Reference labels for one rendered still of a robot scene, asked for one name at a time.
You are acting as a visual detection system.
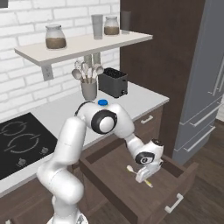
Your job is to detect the brown wooden open drawer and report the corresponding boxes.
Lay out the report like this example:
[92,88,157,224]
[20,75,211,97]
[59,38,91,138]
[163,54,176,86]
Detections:
[78,136,200,224]

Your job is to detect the black hob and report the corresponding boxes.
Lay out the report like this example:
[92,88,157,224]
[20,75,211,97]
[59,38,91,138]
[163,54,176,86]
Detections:
[0,112,59,181]

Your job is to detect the pale wooden spoon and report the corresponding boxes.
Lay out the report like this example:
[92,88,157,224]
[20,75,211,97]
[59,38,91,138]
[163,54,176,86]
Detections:
[81,61,90,83]
[92,64,105,84]
[71,68,85,84]

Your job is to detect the pale wooden spatula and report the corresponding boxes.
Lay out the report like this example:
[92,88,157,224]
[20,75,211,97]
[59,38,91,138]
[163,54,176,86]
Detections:
[87,67,95,84]

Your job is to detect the brown closed drawer front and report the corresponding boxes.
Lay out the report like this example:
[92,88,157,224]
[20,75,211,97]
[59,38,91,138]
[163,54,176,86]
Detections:
[131,106,165,144]

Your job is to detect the white drawer handle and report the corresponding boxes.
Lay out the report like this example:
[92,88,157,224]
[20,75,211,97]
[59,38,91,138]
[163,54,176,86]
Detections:
[140,115,155,125]
[164,192,185,214]

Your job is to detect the black toaster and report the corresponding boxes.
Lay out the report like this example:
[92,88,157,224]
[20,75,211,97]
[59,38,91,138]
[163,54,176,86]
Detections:
[97,66,130,99]

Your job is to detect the small glass jar brown contents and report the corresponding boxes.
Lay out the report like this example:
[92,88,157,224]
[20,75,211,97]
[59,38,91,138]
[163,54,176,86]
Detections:
[103,15,121,37]

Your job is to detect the large glass jar brown contents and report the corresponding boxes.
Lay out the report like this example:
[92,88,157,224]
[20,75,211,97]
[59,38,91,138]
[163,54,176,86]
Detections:
[45,24,67,50]

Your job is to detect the dark brown tall cabinet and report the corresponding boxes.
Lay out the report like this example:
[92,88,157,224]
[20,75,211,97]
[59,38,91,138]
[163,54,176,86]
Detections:
[119,0,207,151]

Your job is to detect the grey fridge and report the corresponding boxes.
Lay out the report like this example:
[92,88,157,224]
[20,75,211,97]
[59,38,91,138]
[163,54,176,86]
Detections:
[171,0,224,167]

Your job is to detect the clear grey glass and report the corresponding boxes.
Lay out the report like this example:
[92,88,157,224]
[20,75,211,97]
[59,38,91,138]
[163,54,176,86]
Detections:
[90,13,105,40]

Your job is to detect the wire whisk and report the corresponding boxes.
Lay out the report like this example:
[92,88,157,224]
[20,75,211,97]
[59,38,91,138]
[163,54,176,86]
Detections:
[73,59,83,73]

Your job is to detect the dark grey cup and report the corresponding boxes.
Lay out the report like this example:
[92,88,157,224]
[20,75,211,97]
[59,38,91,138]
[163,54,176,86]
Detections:
[120,10,132,35]

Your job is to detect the grey utensil pot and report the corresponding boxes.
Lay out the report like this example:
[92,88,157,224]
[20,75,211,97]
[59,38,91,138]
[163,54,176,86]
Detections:
[80,80,98,102]

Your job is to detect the brown base cupboard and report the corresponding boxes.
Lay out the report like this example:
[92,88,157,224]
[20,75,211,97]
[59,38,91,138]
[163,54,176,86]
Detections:
[0,166,86,224]

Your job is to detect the white wall shelf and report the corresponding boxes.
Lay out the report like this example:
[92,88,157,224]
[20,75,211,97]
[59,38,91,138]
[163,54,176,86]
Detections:
[13,30,154,67]

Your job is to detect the grey wall socket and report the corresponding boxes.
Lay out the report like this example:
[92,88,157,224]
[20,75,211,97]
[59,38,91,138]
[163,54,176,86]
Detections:
[41,64,54,82]

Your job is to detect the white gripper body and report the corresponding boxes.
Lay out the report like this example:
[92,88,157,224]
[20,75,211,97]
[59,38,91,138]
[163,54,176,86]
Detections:
[135,167,153,185]

